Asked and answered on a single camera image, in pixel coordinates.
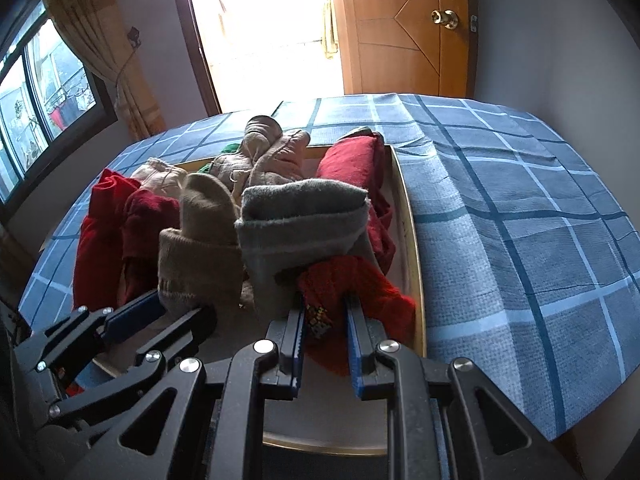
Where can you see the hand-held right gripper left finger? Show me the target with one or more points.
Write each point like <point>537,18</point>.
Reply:
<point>299,360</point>

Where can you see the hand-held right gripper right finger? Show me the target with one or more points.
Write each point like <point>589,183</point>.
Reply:
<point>356,360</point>

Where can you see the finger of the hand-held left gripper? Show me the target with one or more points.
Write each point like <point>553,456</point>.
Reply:
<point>135,315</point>
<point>185,332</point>

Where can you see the tan knit underwear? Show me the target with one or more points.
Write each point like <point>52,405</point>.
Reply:
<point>200,260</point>

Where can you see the red patterned underwear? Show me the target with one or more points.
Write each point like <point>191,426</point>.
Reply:
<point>360,285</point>

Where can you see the shallow wooden tray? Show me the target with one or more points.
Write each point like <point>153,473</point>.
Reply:
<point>412,270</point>

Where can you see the grey sock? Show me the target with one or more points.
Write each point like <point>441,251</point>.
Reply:
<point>300,230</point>

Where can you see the pale pink underwear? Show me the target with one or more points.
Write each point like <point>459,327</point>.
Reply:
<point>160,175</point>

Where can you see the green underwear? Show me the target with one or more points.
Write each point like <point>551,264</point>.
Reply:
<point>227,150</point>

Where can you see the cream dotted underwear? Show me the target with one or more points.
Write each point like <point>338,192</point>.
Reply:
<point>280,160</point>

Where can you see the maroon underwear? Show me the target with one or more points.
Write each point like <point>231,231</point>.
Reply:
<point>350,160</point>

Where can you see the blue plaid tablecloth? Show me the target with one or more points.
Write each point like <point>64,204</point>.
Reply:
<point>500,210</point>

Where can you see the dark framed window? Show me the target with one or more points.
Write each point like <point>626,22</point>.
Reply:
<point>50,95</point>

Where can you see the tan curtain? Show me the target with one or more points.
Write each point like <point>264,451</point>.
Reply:
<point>95,35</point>

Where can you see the orange wooden door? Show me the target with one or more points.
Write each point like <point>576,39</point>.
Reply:
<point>390,35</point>

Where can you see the yellow hanging cloth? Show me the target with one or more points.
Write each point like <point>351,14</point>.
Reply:
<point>330,30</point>

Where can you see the brass door knob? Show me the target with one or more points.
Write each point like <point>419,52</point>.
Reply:
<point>445,18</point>

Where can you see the metal door latch plate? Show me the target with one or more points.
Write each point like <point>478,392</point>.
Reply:
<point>473,23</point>

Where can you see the black wall hook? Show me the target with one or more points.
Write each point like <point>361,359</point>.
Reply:
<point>133,36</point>

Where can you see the dark wooden door frame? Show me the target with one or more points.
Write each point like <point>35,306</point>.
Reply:
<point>192,35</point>

